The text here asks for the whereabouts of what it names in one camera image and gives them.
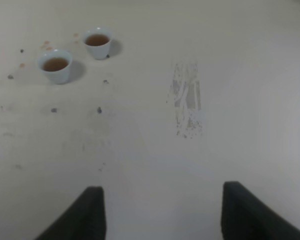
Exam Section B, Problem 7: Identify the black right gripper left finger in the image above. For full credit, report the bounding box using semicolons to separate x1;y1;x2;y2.
37;186;107;240

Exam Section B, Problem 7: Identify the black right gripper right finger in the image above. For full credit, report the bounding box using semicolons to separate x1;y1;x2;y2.
220;181;300;240

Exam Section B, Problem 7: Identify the near light blue teacup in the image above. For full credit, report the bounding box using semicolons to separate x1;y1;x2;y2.
37;49;73;85

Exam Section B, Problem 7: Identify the light blue teacup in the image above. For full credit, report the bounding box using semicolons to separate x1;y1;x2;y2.
37;49;73;85
82;27;113;60

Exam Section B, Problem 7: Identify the far light blue teacup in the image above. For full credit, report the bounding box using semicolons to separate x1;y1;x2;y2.
82;27;113;60

